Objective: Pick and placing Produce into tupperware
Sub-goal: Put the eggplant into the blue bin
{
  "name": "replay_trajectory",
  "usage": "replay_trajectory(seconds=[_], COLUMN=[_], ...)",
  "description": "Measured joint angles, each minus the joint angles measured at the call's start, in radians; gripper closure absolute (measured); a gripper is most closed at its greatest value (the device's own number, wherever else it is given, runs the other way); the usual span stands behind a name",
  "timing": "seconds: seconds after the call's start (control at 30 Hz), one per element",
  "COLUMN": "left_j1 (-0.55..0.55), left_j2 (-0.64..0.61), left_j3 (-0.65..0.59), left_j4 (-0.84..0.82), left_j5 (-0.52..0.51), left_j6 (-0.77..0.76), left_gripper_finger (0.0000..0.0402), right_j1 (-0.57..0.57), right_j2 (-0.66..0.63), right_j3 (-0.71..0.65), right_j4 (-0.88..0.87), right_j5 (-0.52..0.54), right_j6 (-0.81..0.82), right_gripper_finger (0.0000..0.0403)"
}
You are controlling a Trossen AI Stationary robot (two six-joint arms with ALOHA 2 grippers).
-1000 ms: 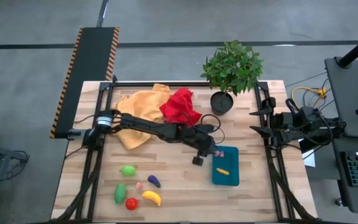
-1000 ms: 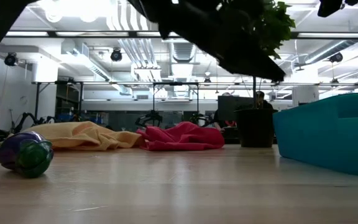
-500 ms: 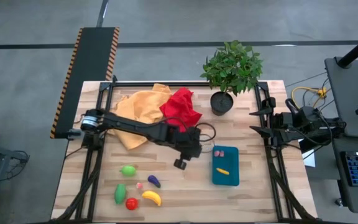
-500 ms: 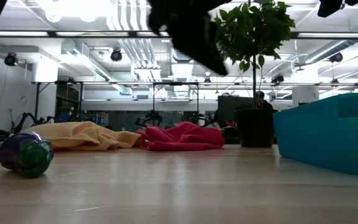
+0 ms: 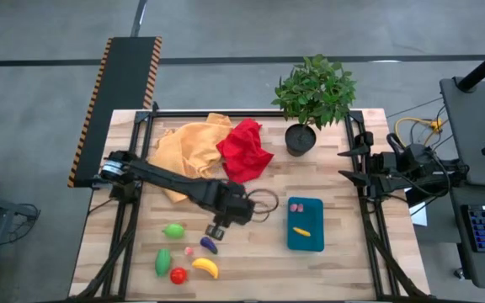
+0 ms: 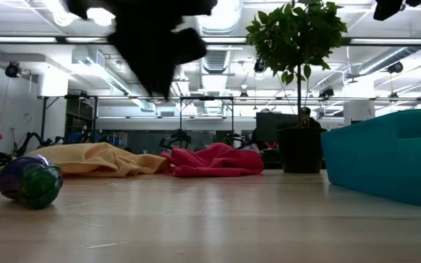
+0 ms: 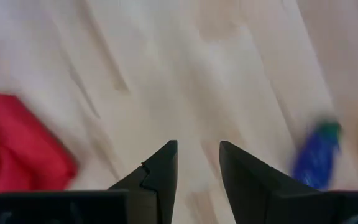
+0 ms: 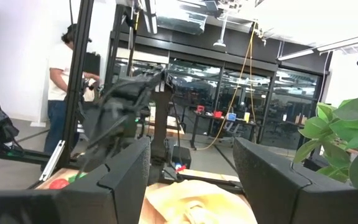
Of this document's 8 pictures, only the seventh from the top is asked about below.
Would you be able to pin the blue toy eggplant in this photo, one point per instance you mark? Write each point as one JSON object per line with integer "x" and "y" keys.
{"x": 317, "y": 155}

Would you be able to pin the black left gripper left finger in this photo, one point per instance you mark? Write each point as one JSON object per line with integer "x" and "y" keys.
{"x": 154, "y": 193}

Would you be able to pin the red cloth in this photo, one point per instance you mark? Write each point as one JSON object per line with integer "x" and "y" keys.
{"x": 17, "y": 146}

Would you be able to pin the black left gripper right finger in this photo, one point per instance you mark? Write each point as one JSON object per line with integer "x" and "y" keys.
{"x": 259, "y": 199}

